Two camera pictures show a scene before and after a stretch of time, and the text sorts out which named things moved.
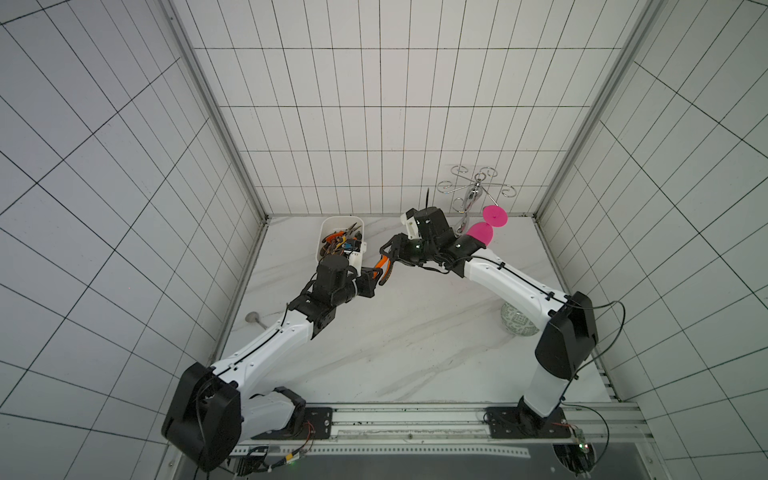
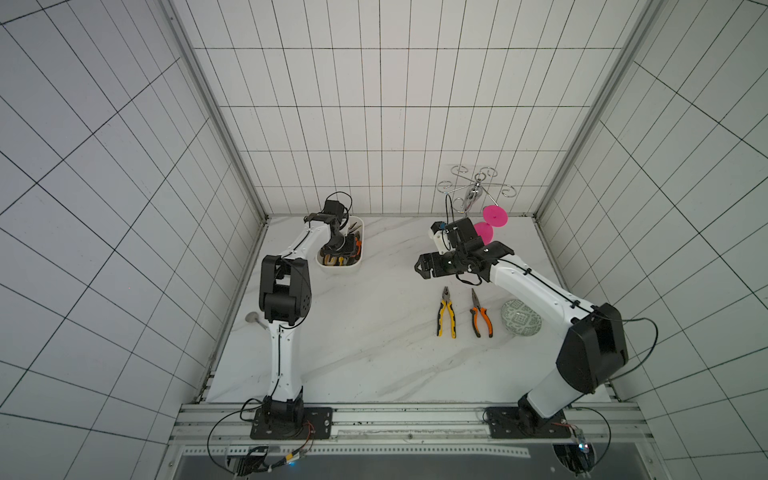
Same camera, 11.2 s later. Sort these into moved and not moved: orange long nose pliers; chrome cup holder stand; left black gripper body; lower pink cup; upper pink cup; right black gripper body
Moved: orange long nose pliers; right black gripper body; left black gripper body
Not moved: lower pink cup; chrome cup holder stand; upper pink cup
